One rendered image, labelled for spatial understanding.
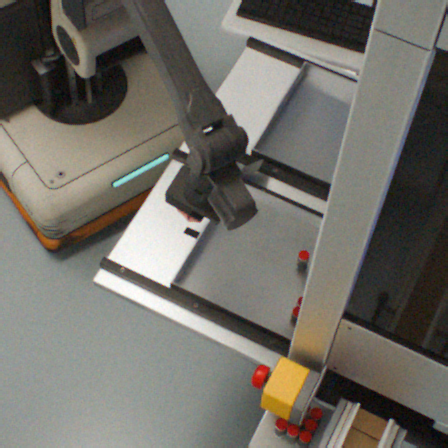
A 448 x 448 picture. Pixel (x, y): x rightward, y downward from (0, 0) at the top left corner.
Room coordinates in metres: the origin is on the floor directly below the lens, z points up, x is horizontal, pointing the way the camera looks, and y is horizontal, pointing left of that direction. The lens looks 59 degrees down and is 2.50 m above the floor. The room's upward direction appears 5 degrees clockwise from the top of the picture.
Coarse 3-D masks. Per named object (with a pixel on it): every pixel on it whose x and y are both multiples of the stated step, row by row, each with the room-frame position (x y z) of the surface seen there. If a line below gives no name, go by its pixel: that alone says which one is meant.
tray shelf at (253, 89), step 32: (256, 64) 1.37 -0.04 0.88; (288, 64) 1.38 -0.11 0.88; (320, 64) 1.39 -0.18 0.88; (224, 96) 1.28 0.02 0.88; (256, 96) 1.29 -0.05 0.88; (256, 128) 1.20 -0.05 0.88; (160, 192) 1.03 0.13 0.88; (288, 192) 1.05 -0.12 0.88; (160, 224) 0.95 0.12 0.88; (192, 224) 0.96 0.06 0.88; (128, 256) 0.88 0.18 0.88; (160, 256) 0.88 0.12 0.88; (128, 288) 0.81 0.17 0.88; (192, 320) 0.75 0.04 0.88; (256, 352) 0.70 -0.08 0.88; (320, 384) 0.65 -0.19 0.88
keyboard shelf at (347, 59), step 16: (240, 0) 1.63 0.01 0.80; (224, 32) 1.54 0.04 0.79; (240, 32) 1.53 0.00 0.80; (256, 32) 1.53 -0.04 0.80; (272, 32) 1.54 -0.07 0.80; (288, 32) 1.54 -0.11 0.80; (304, 48) 1.50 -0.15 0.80; (320, 48) 1.50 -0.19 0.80; (336, 48) 1.50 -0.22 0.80; (336, 64) 1.47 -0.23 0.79; (352, 64) 1.46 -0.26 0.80
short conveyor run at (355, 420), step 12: (336, 408) 0.59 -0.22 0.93; (348, 408) 0.59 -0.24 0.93; (360, 408) 0.59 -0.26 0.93; (336, 420) 0.57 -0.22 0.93; (348, 420) 0.56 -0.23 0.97; (360, 420) 0.57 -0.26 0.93; (372, 420) 0.57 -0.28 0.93; (384, 420) 0.57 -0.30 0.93; (324, 432) 0.54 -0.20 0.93; (336, 432) 0.55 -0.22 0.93; (348, 432) 0.55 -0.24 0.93; (360, 432) 0.55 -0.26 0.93; (372, 432) 0.55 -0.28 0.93; (384, 432) 0.54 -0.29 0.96; (396, 432) 0.56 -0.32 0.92; (324, 444) 0.52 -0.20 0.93; (336, 444) 0.51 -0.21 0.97; (348, 444) 0.53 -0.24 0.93; (360, 444) 0.53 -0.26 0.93; (372, 444) 0.53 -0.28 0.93; (384, 444) 0.52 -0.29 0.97; (396, 444) 0.53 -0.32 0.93
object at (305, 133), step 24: (312, 72) 1.35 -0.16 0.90; (288, 96) 1.28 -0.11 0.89; (312, 96) 1.30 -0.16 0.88; (336, 96) 1.30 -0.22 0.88; (288, 120) 1.23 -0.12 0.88; (312, 120) 1.23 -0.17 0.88; (336, 120) 1.24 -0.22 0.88; (264, 144) 1.16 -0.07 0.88; (288, 144) 1.17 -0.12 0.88; (312, 144) 1.17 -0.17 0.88; (336, 144) 1.18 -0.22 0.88; (288, 168) 1.09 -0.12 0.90; (312, 168) 1.11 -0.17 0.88
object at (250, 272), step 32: (256, 192) 1.03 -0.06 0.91; (256, 224) 0.97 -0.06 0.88; (288, 224) 0.98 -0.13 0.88; (320, 224) 0.97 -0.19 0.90; (192, 256) 0.88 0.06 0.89; (224, 256) 0.89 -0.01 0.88; (256, 256) 0.90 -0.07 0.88; (288, 256) 0.90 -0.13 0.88; (192, 288) 0.82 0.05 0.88; (224, 288) 0.82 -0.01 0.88; (256, 288) 0.83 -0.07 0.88; (288, 288) 0.83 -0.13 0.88; (256, 320) 0.76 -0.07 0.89; (288, 320) 0.77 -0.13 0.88
